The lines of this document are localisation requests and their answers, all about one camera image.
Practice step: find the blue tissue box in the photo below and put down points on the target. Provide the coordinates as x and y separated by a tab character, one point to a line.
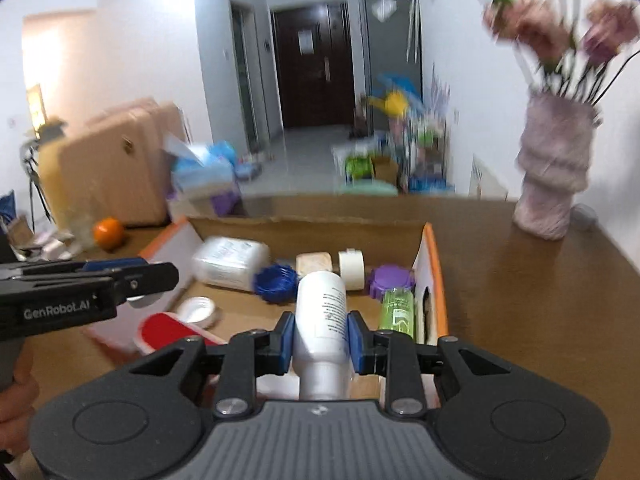
205	170

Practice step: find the white round lid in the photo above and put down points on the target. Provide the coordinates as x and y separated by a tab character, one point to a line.
196	309

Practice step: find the person's left hand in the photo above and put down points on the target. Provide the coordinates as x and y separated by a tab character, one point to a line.
17	405

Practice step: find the grey side door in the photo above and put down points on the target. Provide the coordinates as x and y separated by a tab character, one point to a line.
245	80

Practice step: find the green bottle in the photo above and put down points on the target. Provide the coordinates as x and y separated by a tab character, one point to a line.
397	315

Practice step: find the clear glass cup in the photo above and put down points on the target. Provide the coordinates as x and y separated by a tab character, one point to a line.
79	230

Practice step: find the blue ribbed cap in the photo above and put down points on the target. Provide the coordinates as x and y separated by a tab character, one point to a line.
275	284

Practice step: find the green pack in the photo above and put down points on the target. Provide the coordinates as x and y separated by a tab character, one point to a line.
359	167

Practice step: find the blue plastic object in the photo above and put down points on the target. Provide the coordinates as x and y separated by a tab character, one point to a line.
402	82

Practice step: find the dark brown door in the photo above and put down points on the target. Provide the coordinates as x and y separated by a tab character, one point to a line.
310	70

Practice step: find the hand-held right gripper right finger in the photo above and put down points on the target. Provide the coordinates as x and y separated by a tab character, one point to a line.
355	342

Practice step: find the orange cardboard box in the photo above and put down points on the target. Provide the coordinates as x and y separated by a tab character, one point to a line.
240	310

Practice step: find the cart of small bottles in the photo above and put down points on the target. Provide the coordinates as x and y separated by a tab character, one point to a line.
425	155

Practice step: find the cream square charger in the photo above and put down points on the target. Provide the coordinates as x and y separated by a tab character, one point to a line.
313	263

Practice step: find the white slatted panel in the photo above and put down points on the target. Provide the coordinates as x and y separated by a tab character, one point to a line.
487	180

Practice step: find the purple ribbed cap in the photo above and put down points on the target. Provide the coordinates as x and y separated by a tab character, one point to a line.
390	280

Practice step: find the orange fruit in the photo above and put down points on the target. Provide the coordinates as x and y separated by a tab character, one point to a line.
108	234

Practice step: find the black tripod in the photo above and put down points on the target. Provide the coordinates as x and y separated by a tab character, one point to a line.
34	180

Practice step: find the grey textured vase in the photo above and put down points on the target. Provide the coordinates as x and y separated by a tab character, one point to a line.
555	170

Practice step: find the white tape roll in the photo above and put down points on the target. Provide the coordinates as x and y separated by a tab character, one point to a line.
351	267

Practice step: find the yellow watering can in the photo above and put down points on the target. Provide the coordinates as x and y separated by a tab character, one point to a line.
392	102

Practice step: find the dried pink roses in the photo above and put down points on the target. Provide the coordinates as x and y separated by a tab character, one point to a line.
540	25

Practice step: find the small brown carton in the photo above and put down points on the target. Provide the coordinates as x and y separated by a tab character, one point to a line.
386	170

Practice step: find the purple pack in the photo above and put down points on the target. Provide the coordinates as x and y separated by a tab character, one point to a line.
215	205

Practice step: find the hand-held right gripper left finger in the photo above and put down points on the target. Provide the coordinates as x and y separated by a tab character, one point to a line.
286	342

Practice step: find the pink suitcase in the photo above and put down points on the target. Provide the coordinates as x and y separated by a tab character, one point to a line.
120	170

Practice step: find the white bottle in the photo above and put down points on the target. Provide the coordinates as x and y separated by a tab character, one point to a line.
320	320

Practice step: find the red and white brush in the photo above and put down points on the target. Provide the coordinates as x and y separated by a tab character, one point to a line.
170	332

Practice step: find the grey fridge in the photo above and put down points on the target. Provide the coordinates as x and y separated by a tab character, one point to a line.
395	45

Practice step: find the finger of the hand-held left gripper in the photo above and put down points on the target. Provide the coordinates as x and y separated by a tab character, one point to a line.
147	280
112	264

